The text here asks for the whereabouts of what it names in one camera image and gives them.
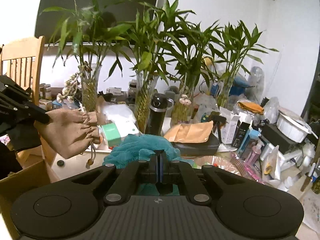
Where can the glass vase with bamboo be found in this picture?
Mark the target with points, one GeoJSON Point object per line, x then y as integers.
{"type": "Point", "coordinates": [230, 46]}

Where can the black thermos bottle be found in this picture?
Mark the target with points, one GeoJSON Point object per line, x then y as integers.
{"type": "Point", "coordinates": [159, 105]}

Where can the white plastic tub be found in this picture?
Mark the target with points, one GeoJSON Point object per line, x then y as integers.
{"type": "Point", "coordinates": [293, 126]}

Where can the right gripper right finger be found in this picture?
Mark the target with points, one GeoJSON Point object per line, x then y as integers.
{"type": "Point", "coordinates": [183, 175]}

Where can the cardboard box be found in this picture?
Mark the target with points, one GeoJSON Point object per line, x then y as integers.
{"type": "Point", "coordinates": [36, 175]}

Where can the black zip case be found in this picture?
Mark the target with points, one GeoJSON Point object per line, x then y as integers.
{"type": "Point", "coordinates": [209, 147]}

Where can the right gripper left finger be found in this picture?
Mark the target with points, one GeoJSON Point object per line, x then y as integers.
{"type": "Point", "coordinates": [129, 179]}

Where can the tan drawstring pouch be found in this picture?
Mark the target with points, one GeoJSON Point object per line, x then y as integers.
{"type": "Point", "coordinates": [68, 133]}

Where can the green white tissue box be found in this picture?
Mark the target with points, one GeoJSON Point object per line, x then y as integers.
{"type": "Point", "coordinates": [114, 133]}

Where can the blue mesh bath loofah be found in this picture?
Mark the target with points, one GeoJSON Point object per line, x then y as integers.
{"type": "Point", "coordinates": [134, 148]}

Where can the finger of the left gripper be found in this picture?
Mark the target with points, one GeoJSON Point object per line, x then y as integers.
{"type": "Point", "coordinates": [36, 112]}

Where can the wooden chair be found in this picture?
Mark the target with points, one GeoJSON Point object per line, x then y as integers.
{"type": "Point", "coordinates": [21, 61]}

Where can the brown paper envelope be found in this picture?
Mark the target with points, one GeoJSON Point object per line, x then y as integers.
{"type": "Point", "coordinates": [190, 133]}

